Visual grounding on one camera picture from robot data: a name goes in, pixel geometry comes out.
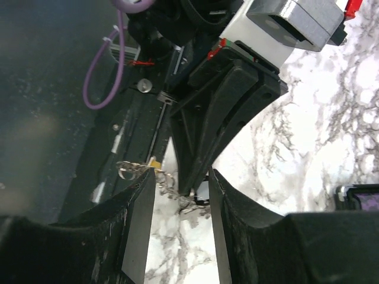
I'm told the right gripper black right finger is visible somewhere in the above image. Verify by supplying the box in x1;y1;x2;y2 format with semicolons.
208;169;378;283

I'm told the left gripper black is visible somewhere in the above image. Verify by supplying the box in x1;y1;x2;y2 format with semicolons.
171;38;288;196

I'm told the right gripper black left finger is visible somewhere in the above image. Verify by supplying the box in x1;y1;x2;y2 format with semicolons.
1;169;156;283

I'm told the silver disc keyring holder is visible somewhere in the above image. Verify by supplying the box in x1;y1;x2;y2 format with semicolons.
116;159;211;218

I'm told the key with black tag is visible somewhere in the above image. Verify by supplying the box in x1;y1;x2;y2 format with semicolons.
191;179;210;206

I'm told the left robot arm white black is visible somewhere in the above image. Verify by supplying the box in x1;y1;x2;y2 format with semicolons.
129;1;288;196

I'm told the black poker chip case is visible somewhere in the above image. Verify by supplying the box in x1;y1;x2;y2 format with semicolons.
333;183;379;211

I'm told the yellow key tag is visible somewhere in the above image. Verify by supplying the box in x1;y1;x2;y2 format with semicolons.
149;159;162;169

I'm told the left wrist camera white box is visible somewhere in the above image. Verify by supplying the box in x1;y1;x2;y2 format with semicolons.
220;0;362;67

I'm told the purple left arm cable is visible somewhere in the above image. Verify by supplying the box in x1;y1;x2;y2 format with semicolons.
82;0;155;111

